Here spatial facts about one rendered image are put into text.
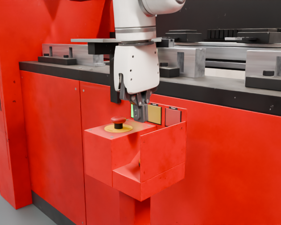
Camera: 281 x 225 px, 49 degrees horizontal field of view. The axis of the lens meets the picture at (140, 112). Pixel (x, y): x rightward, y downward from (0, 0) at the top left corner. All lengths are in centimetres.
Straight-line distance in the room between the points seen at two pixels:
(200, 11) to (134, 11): 108
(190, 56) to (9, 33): 109
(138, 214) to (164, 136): 23
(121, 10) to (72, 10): 140
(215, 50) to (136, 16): 72
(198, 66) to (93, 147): 47
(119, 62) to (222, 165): 43
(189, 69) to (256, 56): 23
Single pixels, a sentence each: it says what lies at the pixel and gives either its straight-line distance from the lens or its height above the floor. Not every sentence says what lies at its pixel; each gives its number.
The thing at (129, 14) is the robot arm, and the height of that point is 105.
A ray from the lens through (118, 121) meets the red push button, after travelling 76.
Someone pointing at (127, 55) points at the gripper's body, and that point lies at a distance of 61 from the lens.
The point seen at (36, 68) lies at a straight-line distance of 165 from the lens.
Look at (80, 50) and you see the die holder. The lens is 150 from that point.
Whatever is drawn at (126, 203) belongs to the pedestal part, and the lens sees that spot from 81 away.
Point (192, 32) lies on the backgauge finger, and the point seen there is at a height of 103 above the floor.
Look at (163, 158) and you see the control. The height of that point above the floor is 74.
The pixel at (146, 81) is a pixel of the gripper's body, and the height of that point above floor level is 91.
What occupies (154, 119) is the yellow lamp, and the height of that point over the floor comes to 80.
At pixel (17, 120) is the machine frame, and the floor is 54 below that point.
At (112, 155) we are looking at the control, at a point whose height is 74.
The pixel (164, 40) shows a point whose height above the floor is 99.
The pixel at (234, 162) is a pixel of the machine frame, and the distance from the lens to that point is 86.
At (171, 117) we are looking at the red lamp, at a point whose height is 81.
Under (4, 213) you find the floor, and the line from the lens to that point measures 206.
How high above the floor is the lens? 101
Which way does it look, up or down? 14 degrees down
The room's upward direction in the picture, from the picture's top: straight up
